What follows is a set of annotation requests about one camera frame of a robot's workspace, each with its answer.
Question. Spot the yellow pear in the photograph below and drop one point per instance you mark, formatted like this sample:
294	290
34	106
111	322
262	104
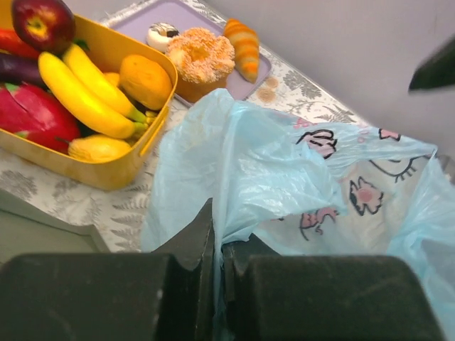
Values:
97	148

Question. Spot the yellow plastic fruit basket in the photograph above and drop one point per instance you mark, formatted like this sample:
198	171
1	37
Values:
107	48

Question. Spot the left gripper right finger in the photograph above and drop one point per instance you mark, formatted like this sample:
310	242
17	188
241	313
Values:
273	297

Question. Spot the purple tray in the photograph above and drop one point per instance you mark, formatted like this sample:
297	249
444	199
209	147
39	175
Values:
183	18

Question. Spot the chocolate white donut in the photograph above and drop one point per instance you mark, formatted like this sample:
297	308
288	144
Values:
160	34

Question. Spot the light blue plastic bag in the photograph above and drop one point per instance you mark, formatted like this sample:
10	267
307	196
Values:
307	189

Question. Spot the orange croissant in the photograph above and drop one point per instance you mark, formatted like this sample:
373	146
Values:
246	45

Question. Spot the purple eggplant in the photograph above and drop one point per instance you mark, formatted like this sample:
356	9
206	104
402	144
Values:
16	69

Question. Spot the pink dragon fruit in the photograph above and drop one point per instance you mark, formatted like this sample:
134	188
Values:
34	114

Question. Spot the yellow banana bunch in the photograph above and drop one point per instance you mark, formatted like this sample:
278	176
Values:
81	87

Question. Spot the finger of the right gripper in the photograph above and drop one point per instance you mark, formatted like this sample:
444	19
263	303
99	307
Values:
437	71

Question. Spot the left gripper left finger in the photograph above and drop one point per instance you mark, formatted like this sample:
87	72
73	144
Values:
166	294

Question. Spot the green canvas tote bag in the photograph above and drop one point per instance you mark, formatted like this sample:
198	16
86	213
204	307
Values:
26	229

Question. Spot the red chili pepper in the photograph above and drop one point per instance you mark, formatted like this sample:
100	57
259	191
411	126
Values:
12	44

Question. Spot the red apple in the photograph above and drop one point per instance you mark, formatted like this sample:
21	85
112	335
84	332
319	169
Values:
46	25

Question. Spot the orange fruit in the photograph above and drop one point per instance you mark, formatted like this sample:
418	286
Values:
145	81

